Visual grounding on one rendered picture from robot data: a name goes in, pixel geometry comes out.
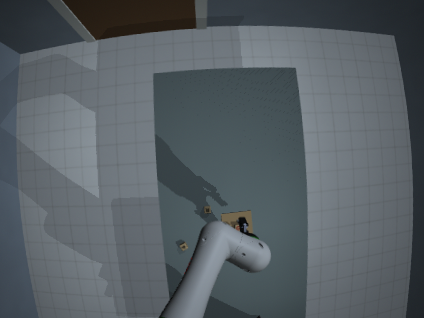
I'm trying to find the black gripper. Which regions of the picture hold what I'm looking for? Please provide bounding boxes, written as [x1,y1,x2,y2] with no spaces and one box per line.
[237,217,248,233]

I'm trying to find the tan square mat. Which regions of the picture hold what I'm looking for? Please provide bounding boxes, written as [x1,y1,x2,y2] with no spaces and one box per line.
[221,210,253,234]

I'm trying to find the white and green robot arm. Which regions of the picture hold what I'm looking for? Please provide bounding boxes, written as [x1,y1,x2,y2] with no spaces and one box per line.
[159,221,271,318]

